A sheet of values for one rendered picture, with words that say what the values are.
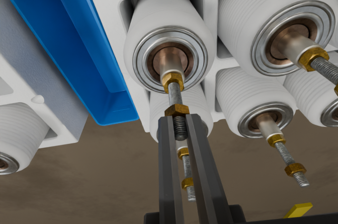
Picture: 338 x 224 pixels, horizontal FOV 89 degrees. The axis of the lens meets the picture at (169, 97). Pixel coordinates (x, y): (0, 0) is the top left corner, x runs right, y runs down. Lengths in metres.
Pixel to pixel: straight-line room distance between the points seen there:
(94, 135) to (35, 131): 0.35
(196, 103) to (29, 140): 0.28
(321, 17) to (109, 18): 0.22
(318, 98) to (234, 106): 0.11
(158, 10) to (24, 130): 0.29
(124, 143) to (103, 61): 0.37
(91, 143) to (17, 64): 0.47
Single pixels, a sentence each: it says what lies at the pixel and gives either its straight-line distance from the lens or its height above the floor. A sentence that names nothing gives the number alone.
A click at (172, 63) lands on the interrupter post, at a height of 0.27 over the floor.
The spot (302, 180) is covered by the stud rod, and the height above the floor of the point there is 0.34.
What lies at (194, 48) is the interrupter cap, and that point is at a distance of 0.17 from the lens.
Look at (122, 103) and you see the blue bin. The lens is 0.48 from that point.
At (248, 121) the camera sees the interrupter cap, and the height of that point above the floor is 0.25.
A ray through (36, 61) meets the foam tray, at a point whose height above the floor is 0.13.
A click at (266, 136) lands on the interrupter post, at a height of 0.28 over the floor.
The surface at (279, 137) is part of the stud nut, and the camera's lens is 0.26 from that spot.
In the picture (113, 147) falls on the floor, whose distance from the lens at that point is 0.76.
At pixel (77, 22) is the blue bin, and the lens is 0.45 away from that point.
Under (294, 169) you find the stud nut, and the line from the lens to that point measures 0.24.
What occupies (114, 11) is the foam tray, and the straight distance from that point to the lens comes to 0.24.
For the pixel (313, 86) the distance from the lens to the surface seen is 0.32.
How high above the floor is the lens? 0.41
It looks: 49 degrees down
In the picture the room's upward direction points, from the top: 174 degrees clockwise
